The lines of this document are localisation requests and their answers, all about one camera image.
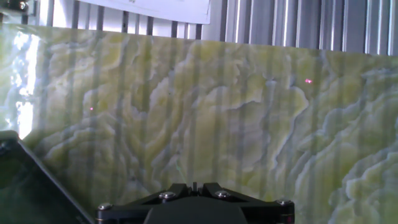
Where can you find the green marble pattern mat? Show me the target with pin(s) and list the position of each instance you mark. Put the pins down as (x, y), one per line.
(217, 118)

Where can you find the white printed paper sheet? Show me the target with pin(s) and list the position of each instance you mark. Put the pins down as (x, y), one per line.
(155, 9)

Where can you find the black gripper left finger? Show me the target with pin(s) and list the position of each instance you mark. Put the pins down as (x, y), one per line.
(130, 213)

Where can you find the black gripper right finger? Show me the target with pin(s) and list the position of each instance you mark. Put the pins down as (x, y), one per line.
(267, 213)

